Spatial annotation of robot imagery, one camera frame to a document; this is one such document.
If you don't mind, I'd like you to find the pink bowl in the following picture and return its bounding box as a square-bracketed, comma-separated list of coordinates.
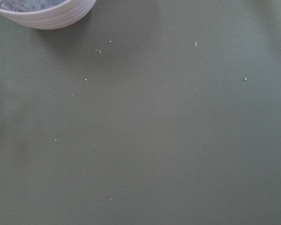
[0, 0, 96, 30]

